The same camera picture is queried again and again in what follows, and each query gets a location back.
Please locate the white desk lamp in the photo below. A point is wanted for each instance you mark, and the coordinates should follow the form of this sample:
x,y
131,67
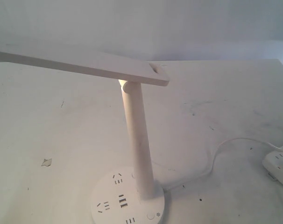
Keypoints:
x,y
129,195

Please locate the white power strip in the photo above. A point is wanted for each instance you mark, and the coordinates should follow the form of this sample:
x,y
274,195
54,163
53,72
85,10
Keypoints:
x,y
273,163

